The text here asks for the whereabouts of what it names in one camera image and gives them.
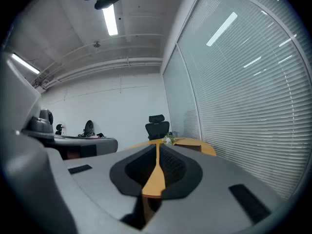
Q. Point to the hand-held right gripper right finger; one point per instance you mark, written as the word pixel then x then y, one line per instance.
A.
pixel 214 179

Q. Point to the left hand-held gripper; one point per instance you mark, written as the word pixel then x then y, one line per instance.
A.
pixel 41 125

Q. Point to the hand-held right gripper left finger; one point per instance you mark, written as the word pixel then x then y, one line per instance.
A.
pixel 97 179

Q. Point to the pink flat object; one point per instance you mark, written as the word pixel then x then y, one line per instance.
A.
pixel 93 136

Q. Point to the black desk fan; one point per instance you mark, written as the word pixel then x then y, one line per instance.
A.
pixel 89 128

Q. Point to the white bottle red label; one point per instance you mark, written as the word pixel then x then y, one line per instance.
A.
pixel 64 130

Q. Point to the small black device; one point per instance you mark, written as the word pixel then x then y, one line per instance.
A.
pixel 58 129

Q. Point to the black office chair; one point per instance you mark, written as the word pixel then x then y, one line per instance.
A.
pixel 157 129

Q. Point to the white flower bouquet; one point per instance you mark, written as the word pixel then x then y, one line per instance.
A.
pixel 168 139

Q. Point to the white ceiling pipes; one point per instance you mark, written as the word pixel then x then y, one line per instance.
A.
pixel 102 66

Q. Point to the narrow white window blinds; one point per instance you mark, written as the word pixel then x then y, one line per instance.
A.
pixel 181 101

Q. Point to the wide white window blinds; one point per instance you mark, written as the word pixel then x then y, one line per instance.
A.
pixel 243 94

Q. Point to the round ceiling fixture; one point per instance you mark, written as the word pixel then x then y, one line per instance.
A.
pixel 97 44

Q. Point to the long ceiling light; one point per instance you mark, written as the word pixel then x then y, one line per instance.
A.
pixel 25 63
pixel 110 21

